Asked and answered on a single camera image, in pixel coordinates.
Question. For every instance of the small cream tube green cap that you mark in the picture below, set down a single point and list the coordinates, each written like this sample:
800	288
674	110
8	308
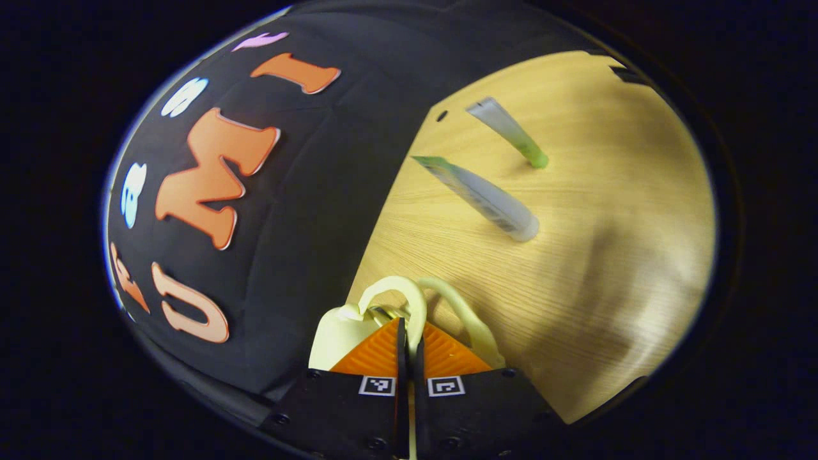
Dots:
505	128

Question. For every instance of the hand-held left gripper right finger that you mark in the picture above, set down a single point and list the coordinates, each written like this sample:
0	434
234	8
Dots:
418	396

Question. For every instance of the pale yellow suitcase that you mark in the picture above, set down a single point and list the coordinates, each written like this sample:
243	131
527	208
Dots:
339	332

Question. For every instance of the black backdrop cloth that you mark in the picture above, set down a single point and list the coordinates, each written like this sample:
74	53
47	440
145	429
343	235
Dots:
307	211

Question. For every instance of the large white cream tube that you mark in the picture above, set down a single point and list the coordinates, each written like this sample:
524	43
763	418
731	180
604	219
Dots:
492	204

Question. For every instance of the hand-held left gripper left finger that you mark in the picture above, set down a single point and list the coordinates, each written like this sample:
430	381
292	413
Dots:
401	358

